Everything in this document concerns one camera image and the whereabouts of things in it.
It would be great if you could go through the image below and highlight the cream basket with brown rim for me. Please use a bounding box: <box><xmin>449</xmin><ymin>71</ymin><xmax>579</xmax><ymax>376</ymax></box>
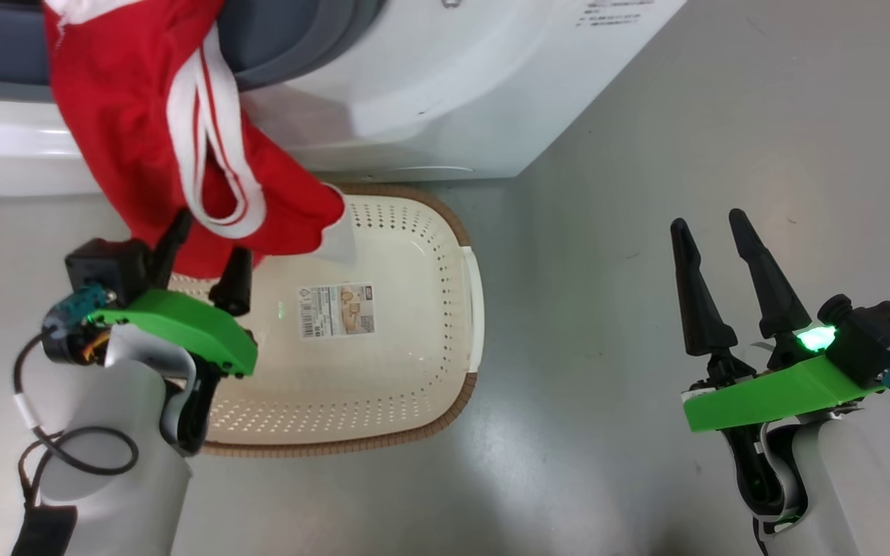
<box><xmin>167</xmin><ymin>184</ymin><xmax>486</xmax><ymax>458</ymax></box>

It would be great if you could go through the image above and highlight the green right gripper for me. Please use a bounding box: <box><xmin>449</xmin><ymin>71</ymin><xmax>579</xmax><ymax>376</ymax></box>
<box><xmin>671</xmin><ymin>208</ymin><xmax>890</xmax><ymax>433</ymax></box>

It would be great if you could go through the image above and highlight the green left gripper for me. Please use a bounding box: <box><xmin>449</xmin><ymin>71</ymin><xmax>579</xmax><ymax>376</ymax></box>
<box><xmin>86</xmin><ymin>208</ymin><xmax>259</xmax><ymax>378</ymax></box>

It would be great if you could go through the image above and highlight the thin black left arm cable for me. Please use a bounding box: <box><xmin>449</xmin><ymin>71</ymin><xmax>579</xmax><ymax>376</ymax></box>
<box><xmin>11</xmin><ymin>332</ymin><xmax>141</xmax><ymax>556</ymax></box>

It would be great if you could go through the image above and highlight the paper label inside basket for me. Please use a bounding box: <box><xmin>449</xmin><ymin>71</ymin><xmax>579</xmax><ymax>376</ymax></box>
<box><xmin>298</xmin><ymin>283</ymin><xmax>376</xmax><ymax>339</ymax></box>

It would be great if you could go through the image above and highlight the red garment with white stripes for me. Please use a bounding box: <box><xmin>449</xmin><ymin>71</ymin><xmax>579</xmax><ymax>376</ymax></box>
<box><xmin>42</xmin><ymin>0</ymin><xmax>357</xmax><ymax>279</ymax></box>

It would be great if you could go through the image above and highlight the teal left camera cable plug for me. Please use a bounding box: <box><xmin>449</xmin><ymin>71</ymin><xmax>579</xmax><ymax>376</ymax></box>
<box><xmin>42</xmin><ymin>284</ymin><xmax>112</xmax><ymax>334</ymax></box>

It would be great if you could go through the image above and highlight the white front-load washing machine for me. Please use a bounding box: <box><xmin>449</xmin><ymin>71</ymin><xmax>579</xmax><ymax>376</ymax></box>
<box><xmin>0</xmin><ymin>0</ymin><xmax>689</xmax><ymax>198</ymax></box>

